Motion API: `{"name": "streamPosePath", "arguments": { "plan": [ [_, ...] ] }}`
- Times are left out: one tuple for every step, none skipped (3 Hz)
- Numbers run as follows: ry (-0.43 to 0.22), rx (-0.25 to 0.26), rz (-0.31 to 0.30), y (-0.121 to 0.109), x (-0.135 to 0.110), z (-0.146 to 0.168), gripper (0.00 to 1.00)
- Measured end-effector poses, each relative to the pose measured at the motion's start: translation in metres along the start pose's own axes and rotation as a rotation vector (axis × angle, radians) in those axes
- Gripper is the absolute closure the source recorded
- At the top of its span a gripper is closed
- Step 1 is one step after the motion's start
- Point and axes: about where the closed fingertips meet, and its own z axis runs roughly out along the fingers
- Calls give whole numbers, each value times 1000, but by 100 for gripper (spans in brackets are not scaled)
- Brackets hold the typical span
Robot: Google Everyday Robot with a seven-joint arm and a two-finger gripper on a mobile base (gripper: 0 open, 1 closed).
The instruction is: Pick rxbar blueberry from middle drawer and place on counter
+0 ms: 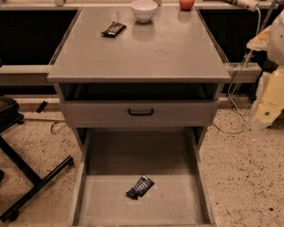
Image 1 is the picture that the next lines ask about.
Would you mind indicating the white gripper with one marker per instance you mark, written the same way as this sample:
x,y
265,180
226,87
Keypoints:
x,y
282,40

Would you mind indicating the blue rxbar blueberry bar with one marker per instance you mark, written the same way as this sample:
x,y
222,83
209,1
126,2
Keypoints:
x,y
142,186

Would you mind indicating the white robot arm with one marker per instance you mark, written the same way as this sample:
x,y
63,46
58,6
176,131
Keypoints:
x,y
271,40

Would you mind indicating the open grey middle drawer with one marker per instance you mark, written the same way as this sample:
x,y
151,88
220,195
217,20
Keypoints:
x,y
113,161

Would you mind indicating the grey drawer cabinet counter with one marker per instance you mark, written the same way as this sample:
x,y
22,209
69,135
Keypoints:
x,y
170,58

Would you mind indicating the closed grey top drawer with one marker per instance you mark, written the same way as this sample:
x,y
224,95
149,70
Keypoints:
x,y
114,114

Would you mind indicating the red apple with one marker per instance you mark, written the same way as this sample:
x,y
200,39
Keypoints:
x,y
186,4

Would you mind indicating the white ceramic bowl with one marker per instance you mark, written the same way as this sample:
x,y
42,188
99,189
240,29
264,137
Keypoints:
x,y
143,10

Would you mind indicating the dark snack bar wrapper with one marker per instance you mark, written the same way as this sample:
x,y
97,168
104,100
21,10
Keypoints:
x,y
113,30

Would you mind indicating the black office chair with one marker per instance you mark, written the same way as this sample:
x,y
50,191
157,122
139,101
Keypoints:
x,y
9,116

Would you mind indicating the black drawer handle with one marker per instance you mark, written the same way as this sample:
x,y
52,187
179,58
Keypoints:
x,y
142,112

